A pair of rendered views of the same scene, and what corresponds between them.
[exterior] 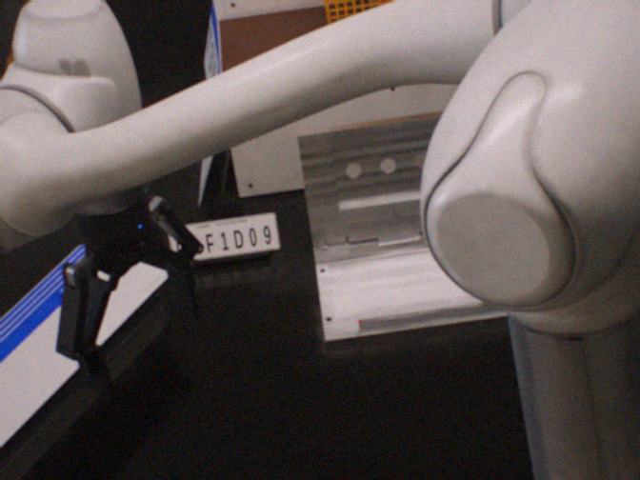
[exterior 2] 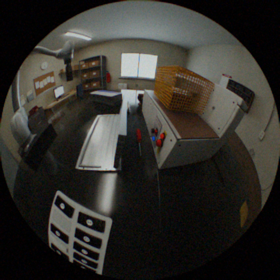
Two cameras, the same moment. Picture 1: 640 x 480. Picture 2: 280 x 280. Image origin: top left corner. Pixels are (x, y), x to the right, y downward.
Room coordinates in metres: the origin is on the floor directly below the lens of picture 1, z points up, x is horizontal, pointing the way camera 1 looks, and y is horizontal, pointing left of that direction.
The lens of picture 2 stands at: (1.68, -0.55, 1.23)
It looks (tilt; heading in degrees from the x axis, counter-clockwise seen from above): 46 degrees down; 78
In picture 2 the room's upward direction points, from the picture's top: 7 degrees clockwise
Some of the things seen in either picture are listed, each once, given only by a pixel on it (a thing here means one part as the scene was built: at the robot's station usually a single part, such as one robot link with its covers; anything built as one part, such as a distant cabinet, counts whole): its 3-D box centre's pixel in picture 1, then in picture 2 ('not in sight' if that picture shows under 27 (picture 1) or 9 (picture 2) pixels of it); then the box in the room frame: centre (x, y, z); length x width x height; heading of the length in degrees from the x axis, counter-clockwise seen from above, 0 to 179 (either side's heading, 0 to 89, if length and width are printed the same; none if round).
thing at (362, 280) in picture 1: (472, 271); (104, 133); (1.54, -0.20, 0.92); 0.44 x 0.21 x 0.04; 90
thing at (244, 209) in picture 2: not in sight; (245, 213); (2.41, -0.99, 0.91); 0.22 x 0.18 x 0.02; 100
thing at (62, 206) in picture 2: not in sight; (63, 206); (1.40, -0.59, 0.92); 0.10 x 0.05 x 0.01; 160
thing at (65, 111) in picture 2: not in sight; (84, 100); (1.02, 0.62, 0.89); 0.99 x 0.45 x 0.03; 82
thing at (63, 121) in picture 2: not in sight; (41, 141); (0.90, -0.21, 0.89); 0.67 x 0.45 x 0.03; 82
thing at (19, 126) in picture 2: not in sight; (18, 127); (0.85, -0.31, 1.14); 0.18 x 0.16 x 0.22; 147
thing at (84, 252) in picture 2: not in sight; (85, 251); (1.49, -0.78, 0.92); 0.10 x 0.05 x 0.01; 162
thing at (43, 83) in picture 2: not in sight; (45, 81); (-1.06, 1.74, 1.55); 0.94 x 0.03 x 0.64; 82
